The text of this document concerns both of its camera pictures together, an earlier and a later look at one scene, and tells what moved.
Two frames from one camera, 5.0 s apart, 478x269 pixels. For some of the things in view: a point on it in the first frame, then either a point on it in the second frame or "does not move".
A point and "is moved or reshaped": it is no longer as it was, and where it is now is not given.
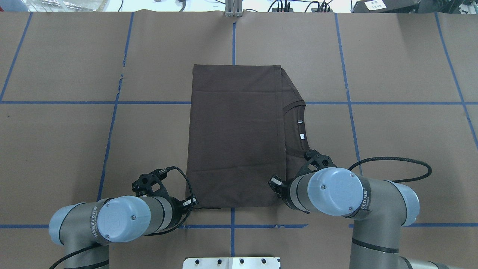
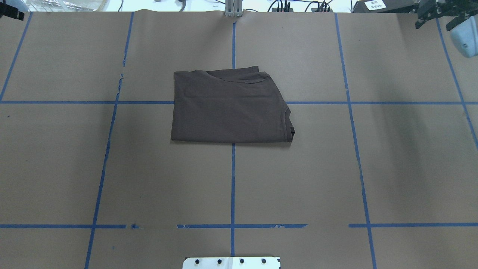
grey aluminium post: (233, 8) does not move
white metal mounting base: (231, 263) does not move
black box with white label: (386, 6) does not move
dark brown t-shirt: (247, 123) is moved or reshaped
